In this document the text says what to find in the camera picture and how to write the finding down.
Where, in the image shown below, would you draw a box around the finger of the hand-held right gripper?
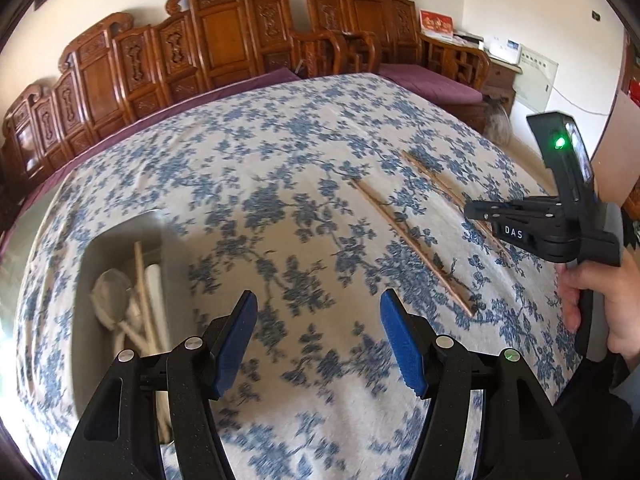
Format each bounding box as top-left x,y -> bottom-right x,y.
465,209 -> 566,224
464,198 -> 568,214

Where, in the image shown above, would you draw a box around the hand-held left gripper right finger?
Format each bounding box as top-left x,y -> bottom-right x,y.
380,290 -> 583,480

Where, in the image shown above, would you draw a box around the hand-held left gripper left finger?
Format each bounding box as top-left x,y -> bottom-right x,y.
57,290 -> 259,480

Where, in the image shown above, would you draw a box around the brown wooden chopstick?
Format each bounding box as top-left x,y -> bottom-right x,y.
401,151 -> 513,263
351,179 -> 475,317

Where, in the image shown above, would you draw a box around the cream chopstick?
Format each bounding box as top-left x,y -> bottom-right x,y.
140,260 -> 158,356
133,241 -> 151,351

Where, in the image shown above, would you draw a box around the grey utensil holder box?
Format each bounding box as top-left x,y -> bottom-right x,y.
70,209 -> 196,448

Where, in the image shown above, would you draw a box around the cream plastic rice spoon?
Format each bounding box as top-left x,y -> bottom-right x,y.
91,269 -> 151,356

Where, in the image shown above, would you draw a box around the person's right hand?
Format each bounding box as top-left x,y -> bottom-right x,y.
557,247 -> 640,362

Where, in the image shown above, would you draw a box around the tan door panel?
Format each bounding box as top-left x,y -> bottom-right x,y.
594,91 -> 640,213

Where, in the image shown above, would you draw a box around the grey fluffy object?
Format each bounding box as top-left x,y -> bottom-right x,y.
482,102 -> 513,147

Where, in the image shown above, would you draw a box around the wooden side cabinet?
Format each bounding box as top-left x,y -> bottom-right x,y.
481,57 -> 517,113

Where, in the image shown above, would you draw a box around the white box on cabinet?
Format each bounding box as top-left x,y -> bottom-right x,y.
487,35 -> 524,64

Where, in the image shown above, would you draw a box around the purple seat cushion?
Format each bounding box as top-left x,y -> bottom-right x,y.
379,62 -> 484,107

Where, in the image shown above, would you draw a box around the red calendar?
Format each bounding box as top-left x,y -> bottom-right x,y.
419,9 -> 454,42

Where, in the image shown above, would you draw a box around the blue floral tablecloth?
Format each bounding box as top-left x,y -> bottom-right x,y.
12,72 -> 583,480

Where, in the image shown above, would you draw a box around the person's dark clothing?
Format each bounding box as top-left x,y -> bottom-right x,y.
552,350 -> 640,480

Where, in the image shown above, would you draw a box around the short carved wooden bench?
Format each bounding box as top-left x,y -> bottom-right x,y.
306,0 -> 492,111

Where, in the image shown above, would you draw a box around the long carved wooden bench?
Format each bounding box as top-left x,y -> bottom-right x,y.
0,0 -> 347,201

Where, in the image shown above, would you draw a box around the white cable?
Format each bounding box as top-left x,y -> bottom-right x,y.
549,84 -> 612,117

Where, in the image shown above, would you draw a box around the white wall panel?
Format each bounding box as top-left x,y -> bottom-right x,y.
515,45 -> 559,114

